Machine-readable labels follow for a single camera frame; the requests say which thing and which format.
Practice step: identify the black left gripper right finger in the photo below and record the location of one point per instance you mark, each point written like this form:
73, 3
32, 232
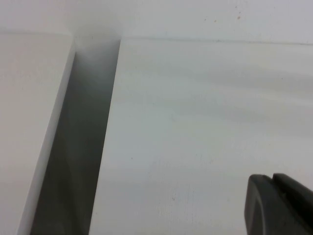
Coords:
297, 195

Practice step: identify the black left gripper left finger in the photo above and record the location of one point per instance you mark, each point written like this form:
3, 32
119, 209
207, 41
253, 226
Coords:
264, 210

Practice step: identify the white side cabinet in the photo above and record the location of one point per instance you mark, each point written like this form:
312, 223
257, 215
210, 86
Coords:
24, 110

